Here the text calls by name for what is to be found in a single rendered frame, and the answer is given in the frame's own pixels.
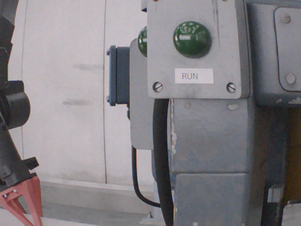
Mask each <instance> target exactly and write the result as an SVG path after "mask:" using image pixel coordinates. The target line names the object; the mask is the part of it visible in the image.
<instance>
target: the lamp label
mask: <svg viewBox="0 0 301 226"><path fill-rule="evenodd" d="M175 83H213V68H211V69H198V68H176V69H175Z"/></svg>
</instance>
